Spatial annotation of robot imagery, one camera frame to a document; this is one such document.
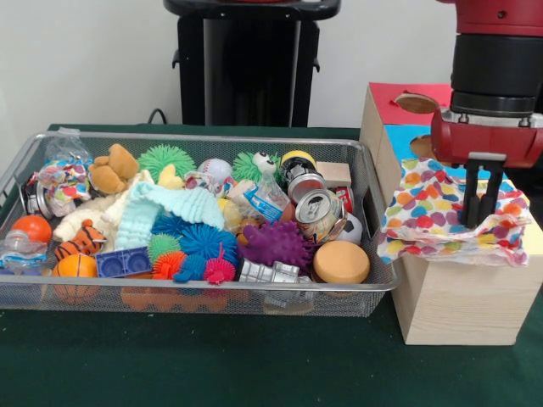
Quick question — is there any white baseball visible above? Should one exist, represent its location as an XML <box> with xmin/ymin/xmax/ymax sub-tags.
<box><xmin>198</xmin><ymin>158</ymin><xmax>234</xmax><ymax>183</ymax></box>

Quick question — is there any dark green tablecloth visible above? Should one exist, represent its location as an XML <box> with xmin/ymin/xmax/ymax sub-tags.
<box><xmin>0</xmin><ymin>122</ymin><xmax>543</xmax><ymax>407</ymax></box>

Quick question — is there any shallow mesh bin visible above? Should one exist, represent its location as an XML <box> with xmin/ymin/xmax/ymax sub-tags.
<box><xmin>0</xmin><ymin>130</ymin><xmax>403</xmax><ymax>318</ymax></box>

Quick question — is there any wooden box with three holes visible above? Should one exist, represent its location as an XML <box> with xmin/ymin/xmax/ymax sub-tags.
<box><xmin>359</xmin><ymin>81</ymin><xmax>543</xmax><ymax>347</ymax></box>

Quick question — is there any small basketball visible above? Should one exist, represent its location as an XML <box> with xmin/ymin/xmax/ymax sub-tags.
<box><xmin>51</xmin><ymin>253</ymin><xmax>101</xmax><ymax>304</ymax></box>

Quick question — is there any brown teddy bear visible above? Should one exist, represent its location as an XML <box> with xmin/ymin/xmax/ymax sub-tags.
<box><xmin>87</xmin><ymin>142</ymin><xmax>141</xmax><ymax>195</ymax></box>

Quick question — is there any green spiky ball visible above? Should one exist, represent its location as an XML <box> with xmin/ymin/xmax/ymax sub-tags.
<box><xmin>137</xmin><ymin>143</ymin><xmax>197</xmax><ymax>177</ymax></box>

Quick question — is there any tiger plush toy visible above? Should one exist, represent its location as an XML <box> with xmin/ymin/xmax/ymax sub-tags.
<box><xmin>54</xmin><ymin>219</ymin><xmax>107</xmax><ymax>260</ymax></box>

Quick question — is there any light blue knitted cloth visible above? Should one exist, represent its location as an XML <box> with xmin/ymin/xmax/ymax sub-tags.
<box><xmin>115</xmin><ymin>185</ymin><xmax>227</xmax><ymax>251</ymax></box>

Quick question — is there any green spiky toy with eyes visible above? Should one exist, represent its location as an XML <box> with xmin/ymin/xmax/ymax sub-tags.
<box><xmin>232</xmin><ymin>151</ymin><xmax>284</xmax><ymax>186</ymax></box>

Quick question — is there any crushed drink can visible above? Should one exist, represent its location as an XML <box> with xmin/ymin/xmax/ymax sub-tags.
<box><xmin>294</xmin><ymin>188</ymin><xmax>347</xmax><ymax>243</ymax></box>

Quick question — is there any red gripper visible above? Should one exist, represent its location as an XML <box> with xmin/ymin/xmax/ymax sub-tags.
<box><xmin>430</xmin><ymin>114</ymin><xmax>543</xmax><ymax>228</ymax></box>

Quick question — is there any orange round sponge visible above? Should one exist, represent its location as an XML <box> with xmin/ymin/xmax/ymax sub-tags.
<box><xmin>312</xmin><ymin>240</ymin><xmax>372</xmax><ymax>284</ymax></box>

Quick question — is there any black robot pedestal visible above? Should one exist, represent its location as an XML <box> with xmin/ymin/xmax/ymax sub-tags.
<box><xmin>163</xmin><ymin>0</ymin><xmax>343</xmax><ymax>128</ymax></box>

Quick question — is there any orange ball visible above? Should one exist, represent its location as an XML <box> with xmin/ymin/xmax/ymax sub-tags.
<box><xmin>11</xmin><ymin>215</ymin><xmax>53</xmax><ymax>245</ymax></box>

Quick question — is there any blue spiky ball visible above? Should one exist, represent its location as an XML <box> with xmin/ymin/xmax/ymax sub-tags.
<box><xmin>151</xmin><ymin>214</ymin><xmax>238</xmax><ymax>272</ymax></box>

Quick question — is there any purple spiky ball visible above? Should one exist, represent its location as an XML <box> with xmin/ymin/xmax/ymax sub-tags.
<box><xmin>237</xmin><ymin>220</ymin><xmax>315</xmax><ymax>270</ymax></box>

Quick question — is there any polka dot cloth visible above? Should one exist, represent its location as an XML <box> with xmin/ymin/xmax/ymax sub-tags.
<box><xmin>377</xmin><ymin>157</ymin><xmax>532</xmax><ymax>269</ymax></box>

